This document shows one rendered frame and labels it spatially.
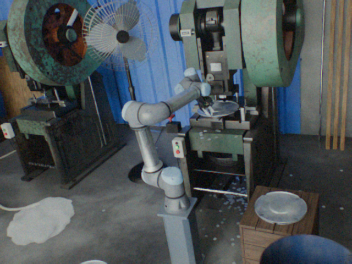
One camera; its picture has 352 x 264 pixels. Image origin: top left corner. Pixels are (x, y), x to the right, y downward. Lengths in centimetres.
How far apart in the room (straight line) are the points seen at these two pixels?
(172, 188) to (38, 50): 157
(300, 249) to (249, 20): 117
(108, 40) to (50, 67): 52
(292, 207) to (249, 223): 28
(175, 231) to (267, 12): 129
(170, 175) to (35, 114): 192
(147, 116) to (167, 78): 226
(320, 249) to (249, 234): 42
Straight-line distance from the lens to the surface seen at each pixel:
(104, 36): 282
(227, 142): 245
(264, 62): 203
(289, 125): 380
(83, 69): 330
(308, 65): 360
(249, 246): 218
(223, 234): 259
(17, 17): 298
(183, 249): 221
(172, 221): 210
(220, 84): 244
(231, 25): 230
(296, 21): 230
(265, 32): 196
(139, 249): 259
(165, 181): 198
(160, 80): 411
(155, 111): 179
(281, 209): 218
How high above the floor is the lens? 168
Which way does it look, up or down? 23 degrees down
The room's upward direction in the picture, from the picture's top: 9 degrees counter-clockwise
